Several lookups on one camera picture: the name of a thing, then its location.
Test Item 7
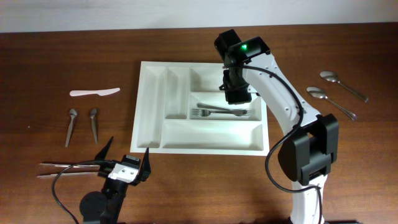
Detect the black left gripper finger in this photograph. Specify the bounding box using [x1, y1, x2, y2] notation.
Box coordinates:
[138, 147, 151, 182]
[95, 136, 114, 161]

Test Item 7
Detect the silver fork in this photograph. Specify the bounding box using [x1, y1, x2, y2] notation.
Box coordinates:
[190, 108, 252, 117]
[197, 103, 233, 111]

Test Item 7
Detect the large silver spoon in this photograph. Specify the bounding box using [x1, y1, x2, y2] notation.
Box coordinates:
[306, 86, 357, 121]
[320, 70, 369, 103]

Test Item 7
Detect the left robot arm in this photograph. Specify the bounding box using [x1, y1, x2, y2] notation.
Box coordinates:
[80, 139, 151, 223]

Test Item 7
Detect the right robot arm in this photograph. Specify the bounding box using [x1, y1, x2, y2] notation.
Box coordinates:
[214, 29, 339, 223]

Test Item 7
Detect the small silver teaspoon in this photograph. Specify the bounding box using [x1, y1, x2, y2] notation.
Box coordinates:
[65, 108, 78, 147]
[90, 108, 98, 144]

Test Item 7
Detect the white cutlery tray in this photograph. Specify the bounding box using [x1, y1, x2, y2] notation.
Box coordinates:
[130, 61, 269, 156]

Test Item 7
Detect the white plastic knife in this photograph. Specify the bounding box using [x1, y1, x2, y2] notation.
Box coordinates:
[69, 88, 121, 97]

